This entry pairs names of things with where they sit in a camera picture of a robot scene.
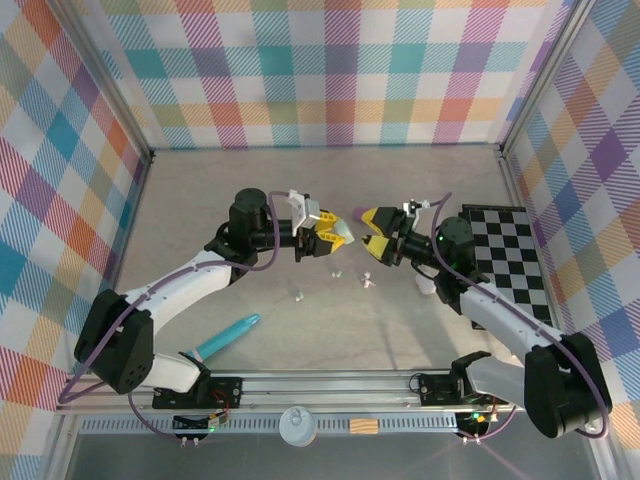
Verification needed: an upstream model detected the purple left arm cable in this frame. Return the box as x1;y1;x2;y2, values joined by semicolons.
57;189;294;446

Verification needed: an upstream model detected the aluminium side rail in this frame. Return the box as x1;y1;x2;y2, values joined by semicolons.
497;147;574;369
89;152;154;376

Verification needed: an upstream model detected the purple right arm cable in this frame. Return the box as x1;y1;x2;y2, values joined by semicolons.
417;192;614;444

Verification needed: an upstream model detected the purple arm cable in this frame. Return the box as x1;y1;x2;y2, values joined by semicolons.
417;192;614;444
57;189;294;446

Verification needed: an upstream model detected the aluminium mounting rail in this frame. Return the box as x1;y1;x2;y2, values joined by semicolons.
54;370;609;414

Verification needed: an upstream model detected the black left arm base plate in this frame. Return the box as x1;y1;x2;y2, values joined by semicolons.
151;376;245;410

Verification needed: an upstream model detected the grey slotted cable duct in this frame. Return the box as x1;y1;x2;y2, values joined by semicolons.
79;417;461;435

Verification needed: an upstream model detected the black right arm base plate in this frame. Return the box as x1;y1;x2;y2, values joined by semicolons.
416;372;511;407

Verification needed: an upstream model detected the small electronics board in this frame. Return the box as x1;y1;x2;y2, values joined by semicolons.
172;410;231;434
455;409;501;435

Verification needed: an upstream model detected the white round plastic lid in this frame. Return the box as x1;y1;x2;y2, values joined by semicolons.
278;405;318;447

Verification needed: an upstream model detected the black silver chessboard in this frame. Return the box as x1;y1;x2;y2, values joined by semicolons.
459;202;556;331

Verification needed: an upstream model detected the teal cylindrical tube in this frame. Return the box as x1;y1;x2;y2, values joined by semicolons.
187;313;263;362

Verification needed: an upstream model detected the aluminium frame post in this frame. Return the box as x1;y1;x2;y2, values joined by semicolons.
58;0;154;164
497;0;601;156

